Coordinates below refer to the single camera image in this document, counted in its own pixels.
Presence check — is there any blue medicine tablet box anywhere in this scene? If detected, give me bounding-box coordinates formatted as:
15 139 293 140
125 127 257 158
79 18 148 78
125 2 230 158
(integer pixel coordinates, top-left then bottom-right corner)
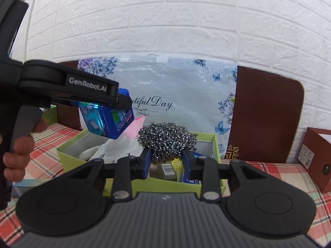
181 149 207 184

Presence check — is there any blue mint tin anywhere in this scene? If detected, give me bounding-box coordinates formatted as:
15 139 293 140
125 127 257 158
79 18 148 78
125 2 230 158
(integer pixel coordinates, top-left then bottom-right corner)
78 88 134 140

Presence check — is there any white glove pink cuff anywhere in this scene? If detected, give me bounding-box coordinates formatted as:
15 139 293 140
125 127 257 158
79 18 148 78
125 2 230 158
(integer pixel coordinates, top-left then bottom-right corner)
78 117 145 164

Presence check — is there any steel wool scrubber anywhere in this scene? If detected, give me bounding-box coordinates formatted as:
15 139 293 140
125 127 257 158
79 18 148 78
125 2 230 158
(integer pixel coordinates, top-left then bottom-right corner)
137 123 198 165

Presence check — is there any iridescent long toothpaste box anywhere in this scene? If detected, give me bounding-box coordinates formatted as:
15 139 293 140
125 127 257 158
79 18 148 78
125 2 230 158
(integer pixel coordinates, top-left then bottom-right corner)
11 179 48 198

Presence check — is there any person's left hand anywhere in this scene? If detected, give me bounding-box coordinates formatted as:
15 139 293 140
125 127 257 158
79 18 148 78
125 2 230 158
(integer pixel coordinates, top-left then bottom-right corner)
2 118 48 183

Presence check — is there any pale yellow long box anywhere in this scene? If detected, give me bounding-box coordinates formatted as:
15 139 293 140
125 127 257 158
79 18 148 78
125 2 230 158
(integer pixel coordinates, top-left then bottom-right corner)
158 159 183 182

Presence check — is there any light green shoe box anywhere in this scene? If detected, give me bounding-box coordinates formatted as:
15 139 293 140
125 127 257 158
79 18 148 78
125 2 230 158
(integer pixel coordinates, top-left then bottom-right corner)
57 129 221 196

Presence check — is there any green box lid tray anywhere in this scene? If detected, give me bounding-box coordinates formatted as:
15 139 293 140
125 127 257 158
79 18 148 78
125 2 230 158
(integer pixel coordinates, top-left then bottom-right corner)
40 105 58 125

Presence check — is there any floral plastic bedding bag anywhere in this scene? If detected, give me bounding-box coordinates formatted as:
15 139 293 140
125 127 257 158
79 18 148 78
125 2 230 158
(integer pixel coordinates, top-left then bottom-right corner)
77 55 237 157

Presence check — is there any plaid bed sheet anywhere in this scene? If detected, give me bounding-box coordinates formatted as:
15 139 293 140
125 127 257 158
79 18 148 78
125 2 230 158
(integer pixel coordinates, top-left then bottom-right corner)
1 123 330 246

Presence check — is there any dark brown headboard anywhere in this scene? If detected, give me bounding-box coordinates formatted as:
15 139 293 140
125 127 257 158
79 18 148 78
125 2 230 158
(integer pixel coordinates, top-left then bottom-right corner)
67 61 304 162

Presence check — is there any brown cardboard box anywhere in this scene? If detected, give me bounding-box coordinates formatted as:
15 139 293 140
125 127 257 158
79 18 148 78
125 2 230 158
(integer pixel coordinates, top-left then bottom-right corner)
298 128 331 193

